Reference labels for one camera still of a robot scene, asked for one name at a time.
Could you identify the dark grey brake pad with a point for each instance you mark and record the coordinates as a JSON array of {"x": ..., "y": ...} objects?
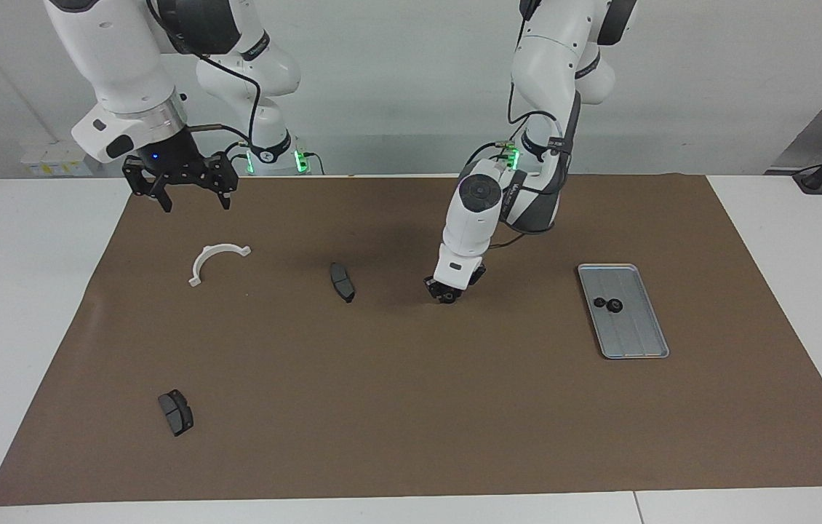
[
  {"x": 342, "y": 284},
  {"x": 177, "y": 415}
]

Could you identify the silver metal tray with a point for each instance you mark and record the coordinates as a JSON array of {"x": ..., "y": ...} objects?
[{"x": 636, "y": 335}]

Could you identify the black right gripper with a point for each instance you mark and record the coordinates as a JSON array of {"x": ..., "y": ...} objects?
[{"x": 177, "y": 164}]

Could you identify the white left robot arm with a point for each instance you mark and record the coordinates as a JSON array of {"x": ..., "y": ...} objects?
[{"x": 549, "y": 65}]

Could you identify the large black bearing gear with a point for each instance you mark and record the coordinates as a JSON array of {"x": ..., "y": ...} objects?
[
  {"x": 615, "y": 306},
  {"x": 447, "y": 298}
]

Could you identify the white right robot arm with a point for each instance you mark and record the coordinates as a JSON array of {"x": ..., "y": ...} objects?
[{"x": 120, "y": 65}]

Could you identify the white wall socket box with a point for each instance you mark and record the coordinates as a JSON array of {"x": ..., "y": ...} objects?
[{"x": 54, "y": 156}]

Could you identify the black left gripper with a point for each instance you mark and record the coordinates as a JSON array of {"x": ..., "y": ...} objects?
[{"x": 473, "y": 276}]

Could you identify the white curved plastic bracket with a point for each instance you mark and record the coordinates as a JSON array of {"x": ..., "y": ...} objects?
[{"x": 201, "y": 260}]

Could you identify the brown paper mat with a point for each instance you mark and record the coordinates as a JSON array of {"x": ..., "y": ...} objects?
[{"x": 411, "y": 400}]

